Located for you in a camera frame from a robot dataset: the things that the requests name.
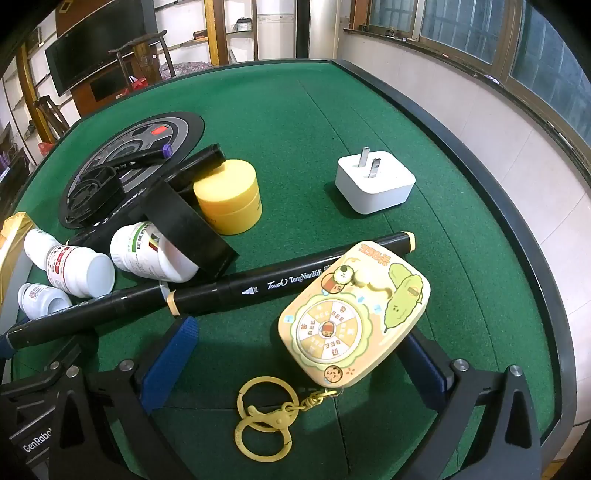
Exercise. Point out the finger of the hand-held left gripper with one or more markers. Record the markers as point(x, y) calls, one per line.
point(32, 383)
point(4, 345)

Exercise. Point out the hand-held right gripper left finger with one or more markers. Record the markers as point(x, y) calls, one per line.
point(168, 364)

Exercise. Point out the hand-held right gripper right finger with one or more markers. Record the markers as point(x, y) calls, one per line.
point(427, 374)

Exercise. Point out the small white bottle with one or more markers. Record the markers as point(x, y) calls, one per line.
point(39, 300)

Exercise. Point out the white tray with yellow rim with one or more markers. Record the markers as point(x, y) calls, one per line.
point(11, 258)

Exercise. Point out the white bottle with red label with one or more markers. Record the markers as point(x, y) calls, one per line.
point(69, 267)

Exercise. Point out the white bottle with green label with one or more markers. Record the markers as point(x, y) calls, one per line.
point(138, 249)

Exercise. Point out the black marker with beige bands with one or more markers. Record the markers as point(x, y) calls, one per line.
point(258, 286)

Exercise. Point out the black tape roll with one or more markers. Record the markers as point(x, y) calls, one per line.
point(184, 226)

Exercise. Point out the yellow round jar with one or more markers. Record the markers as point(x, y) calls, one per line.
point(228, 198)

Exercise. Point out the white power adapter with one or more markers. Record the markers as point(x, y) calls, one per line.
point(374, 182)

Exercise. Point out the round grey control panel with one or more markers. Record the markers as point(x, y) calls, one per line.
point(138, 134)

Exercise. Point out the brown television cabinet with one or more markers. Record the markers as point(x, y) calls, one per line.
point(101, 92)

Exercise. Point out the red plastic bag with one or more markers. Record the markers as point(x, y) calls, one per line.
point(139, 82)

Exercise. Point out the black television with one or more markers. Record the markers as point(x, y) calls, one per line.
point(92, 55)

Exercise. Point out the wooden chair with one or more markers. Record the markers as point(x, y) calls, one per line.
point(147, 55)

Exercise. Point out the wooden framed window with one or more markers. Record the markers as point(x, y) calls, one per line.
point(461, 27)

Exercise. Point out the white tall cabinet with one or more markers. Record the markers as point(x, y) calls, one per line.
point(276, 27)

